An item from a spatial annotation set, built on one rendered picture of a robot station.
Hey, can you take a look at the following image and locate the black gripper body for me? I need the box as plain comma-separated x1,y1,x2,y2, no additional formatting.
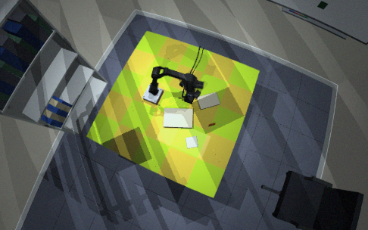
179,81,201,98

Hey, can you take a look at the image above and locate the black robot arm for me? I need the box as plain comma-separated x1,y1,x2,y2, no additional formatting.
148,67,204,95

